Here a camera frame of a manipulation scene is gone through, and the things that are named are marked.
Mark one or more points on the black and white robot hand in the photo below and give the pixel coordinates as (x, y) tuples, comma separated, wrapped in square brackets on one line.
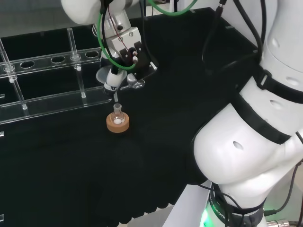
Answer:
[(144, 63)]

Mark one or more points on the translucent plastic funnel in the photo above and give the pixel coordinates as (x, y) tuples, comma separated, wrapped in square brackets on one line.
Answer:
[(100, 75)]

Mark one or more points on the round-bottom glass flask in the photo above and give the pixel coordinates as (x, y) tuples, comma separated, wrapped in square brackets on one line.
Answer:
[(117, 120)]

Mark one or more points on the clear acrylic funnel stand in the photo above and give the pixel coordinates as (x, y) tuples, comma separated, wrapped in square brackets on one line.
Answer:
[(56, 104)]

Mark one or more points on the black bench cloth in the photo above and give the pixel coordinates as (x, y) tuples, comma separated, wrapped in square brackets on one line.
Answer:
[(71, 177)]

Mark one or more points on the clear clip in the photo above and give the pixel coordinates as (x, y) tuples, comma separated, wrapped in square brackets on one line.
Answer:
[(1, 217), (1, 134)]

